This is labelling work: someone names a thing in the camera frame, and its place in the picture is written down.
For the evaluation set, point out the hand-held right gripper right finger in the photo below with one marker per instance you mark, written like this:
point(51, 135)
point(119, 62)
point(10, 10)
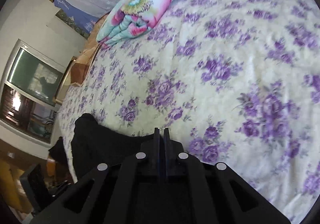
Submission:
point(171, 151)

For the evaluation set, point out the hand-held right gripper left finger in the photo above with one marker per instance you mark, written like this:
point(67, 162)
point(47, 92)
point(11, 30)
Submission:
point(153, 149)

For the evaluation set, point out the black pants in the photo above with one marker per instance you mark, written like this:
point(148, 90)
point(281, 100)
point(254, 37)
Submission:
point(100, 144)

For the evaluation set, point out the purple floral bed sheet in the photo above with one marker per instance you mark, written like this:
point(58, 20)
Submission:
point(225, 39)

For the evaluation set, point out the window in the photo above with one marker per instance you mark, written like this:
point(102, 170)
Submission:
point(30, 71)

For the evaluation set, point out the folded teal floral blanket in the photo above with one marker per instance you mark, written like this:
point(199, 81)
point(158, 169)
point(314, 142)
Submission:
point(145, 1)

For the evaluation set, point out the yellow cloth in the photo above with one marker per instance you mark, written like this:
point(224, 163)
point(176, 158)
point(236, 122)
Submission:
point(10, 184)

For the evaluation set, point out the landscape picture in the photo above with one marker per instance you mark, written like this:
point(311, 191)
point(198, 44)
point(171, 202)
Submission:
point(67, 20)

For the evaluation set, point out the black frame object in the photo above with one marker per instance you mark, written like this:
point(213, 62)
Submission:
point(37, 184)

